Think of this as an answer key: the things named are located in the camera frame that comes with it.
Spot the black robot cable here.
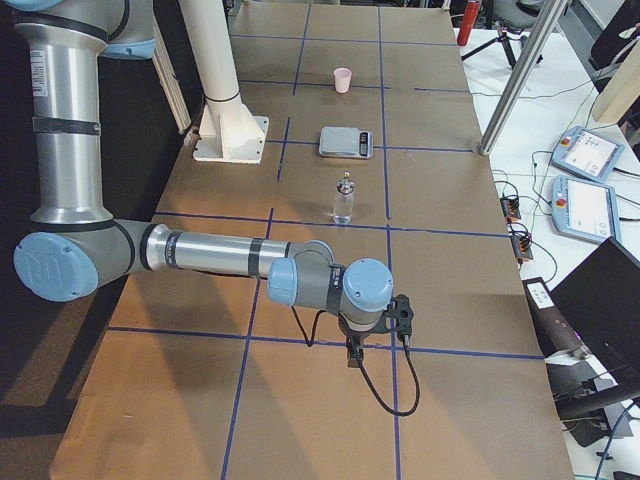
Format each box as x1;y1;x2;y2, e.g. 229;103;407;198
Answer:
291;303;421;416

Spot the black box with white label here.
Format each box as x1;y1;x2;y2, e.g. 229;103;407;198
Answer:
522;277;591;360

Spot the orange black connector box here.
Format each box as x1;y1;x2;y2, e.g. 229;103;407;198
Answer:
510;231;533;264
500;196;521;222

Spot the white pedestal column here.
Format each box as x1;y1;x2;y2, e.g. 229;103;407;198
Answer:
179;0;269;164

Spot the black office chair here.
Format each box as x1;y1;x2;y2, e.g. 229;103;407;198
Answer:
589;1;639;92

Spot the black monitor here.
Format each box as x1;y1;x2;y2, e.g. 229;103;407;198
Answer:
551;237;639;385

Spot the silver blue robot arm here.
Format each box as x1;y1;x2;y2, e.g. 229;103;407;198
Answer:
12;1;401;367

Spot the silver digital kitchen scale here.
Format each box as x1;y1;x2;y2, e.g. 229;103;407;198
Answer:
319;126;373;159

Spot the upper blue teach pendant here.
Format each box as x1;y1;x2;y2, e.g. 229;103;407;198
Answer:
550;126;624;183

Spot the red bottle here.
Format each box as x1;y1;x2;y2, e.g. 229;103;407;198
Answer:
456;0;481;46

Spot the lower blue teach pendant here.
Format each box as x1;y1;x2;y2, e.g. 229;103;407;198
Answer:
551;175;622;244

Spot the upper orange black connector box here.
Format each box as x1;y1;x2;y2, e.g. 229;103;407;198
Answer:
500;196;521;222

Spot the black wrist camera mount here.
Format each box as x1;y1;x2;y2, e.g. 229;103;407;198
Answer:
372;294;414;340

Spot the pink plastic cup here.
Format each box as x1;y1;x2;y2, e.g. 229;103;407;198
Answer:
333;67;352;94

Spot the lower orange black connector box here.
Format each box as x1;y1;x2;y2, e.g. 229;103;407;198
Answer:
510;231;533;264

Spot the wooden board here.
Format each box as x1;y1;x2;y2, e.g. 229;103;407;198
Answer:
592;39;639;123

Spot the blue teach pendant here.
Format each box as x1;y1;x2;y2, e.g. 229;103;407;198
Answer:
551;175;622;244
550;126;624;183

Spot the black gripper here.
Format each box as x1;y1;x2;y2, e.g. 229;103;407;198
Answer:
338;314;371;368

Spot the black tripod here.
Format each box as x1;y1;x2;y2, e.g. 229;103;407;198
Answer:
456;24;529;69

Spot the aluminium frame post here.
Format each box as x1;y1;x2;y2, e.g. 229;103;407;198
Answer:
478;0;568;156

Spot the clear glass sauce bottle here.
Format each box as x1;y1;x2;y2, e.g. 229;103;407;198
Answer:
332;171;355;225

